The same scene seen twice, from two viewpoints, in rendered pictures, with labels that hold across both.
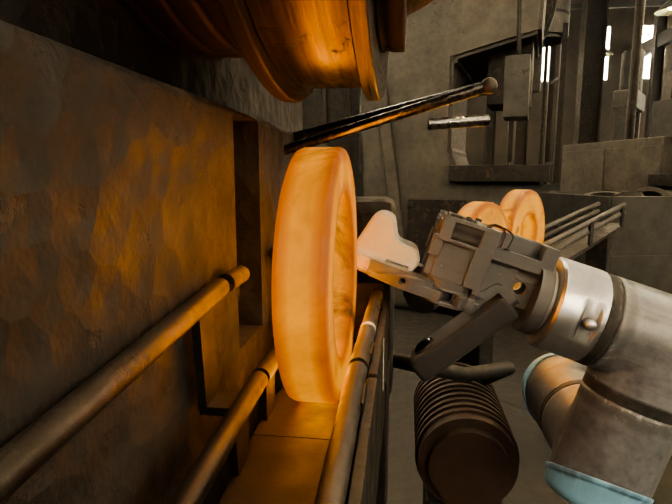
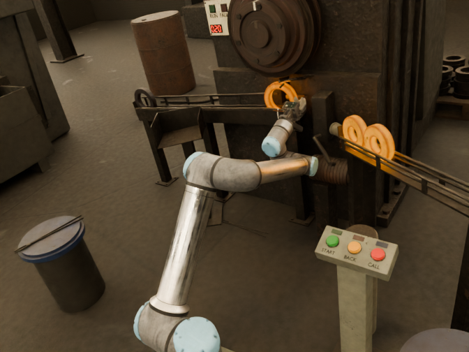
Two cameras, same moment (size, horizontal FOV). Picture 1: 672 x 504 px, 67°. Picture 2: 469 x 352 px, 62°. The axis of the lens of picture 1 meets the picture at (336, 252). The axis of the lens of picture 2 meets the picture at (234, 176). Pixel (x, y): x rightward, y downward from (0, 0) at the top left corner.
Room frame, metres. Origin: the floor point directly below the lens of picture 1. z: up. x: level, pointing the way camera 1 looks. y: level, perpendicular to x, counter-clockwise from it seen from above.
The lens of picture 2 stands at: (1.19, -1.78, 1.52)
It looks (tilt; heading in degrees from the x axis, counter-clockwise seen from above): 31 degrees down; 124
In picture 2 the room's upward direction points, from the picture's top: 11 degrees counter-clockwise
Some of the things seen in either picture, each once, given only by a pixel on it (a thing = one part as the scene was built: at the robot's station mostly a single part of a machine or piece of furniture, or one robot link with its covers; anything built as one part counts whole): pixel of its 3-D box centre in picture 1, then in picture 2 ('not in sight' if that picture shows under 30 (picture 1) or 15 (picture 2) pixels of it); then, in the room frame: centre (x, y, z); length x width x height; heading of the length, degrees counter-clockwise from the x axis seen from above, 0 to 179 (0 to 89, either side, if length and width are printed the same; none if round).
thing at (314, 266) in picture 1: (323, 273); (280, 99); (0.38, 0.01, 0.75); 0.18 x 0.03 x 0.18; 172
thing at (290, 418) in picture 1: (331, 384); not in sight; (0.40, 0.00, 0.66); 0.19 x 0.07 x 0.01; 172
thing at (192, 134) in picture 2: not in sight; (190, 170); (-0.18, -0.18, 0.36); 0.26 x 0.20 x 0.72; 27
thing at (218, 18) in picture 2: not in sight; (226, 17); (0.06, 0.16, 1.15); 0.26 x 0.02 x 0.18; 172
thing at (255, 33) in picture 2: not in sight; (260, 33); (0.36, -0.10, 1.11); 0.28 x 0.06 x 0.28; 172
